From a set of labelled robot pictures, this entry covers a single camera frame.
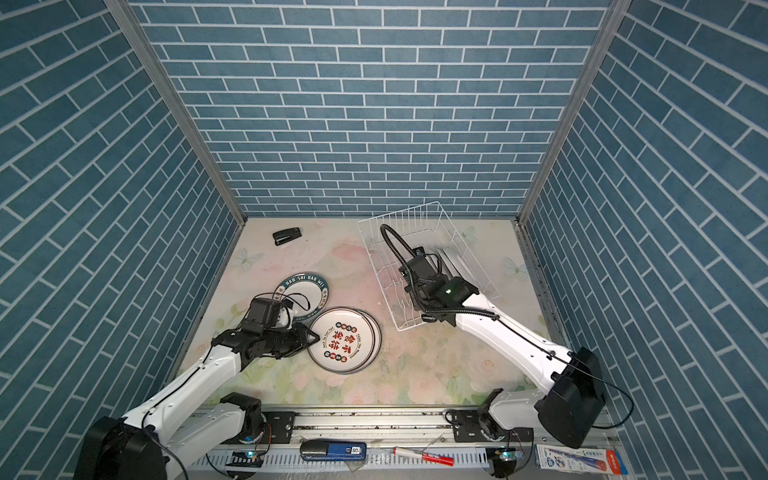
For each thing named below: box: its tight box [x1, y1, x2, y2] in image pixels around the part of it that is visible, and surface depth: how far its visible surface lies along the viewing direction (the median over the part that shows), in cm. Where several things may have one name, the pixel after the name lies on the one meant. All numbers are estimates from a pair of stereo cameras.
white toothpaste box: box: [534, 444, 629, 475], surface depth 70 cm
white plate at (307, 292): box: [272, 272, 330, 322], surface depth 99 cm
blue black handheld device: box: [299, 439, 367, 461], surface depth 69 cm
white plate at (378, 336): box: [358, 309, 383, 372], surface depth 90 cm
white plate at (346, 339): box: [307, 307, 375, 373], surface depth 88 cm
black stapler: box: [272, 227, 302, 246], surface depth 117 cm
